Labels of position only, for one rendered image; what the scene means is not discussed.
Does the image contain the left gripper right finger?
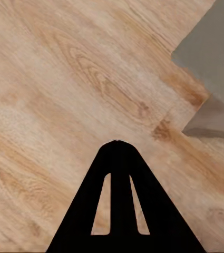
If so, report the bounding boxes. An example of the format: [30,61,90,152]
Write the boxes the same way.
[118,140,207,253]

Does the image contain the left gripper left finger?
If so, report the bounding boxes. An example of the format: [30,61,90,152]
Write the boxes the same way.
[46,140,125,253]

